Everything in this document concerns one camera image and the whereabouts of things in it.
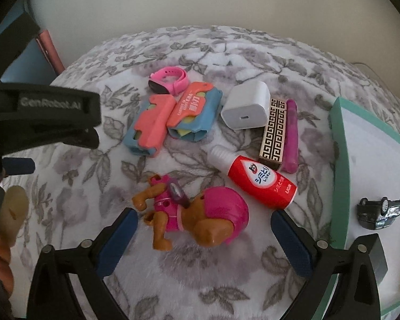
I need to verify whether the pink brown puppy toy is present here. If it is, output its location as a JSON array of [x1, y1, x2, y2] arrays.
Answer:
[[132, 174, 249, 251]]

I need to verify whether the floral grey white blanket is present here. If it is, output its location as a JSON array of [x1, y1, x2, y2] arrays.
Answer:
[[6, 26, 400, 319]]

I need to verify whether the person's left hand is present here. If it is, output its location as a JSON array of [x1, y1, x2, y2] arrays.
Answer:
[[0, 186, 29, 301]]

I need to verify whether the purple lip balm tube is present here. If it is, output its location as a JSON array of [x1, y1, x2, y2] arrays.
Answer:
[[282, 99, 298, 174]]

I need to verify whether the gold patterned lipstick box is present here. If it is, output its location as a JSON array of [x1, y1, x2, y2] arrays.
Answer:
[[259, 98, 287, 170]]

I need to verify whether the teal rimmed white tray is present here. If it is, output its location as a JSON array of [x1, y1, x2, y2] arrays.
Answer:
[[329, 98, 400, 316]]

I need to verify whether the white usb charger cube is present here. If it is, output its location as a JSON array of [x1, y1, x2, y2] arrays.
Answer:
[[220, 80, 271, 130]]

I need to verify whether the red white glue bottle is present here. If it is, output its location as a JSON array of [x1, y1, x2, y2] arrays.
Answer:
[[207, 145, 298, 210]]

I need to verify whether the pink smart watch band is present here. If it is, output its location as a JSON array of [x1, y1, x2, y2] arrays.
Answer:
[[148, 66, 189, 96]]

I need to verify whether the black toy car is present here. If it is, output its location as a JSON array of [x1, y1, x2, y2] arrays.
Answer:
[[356, 197, 400, 230]]

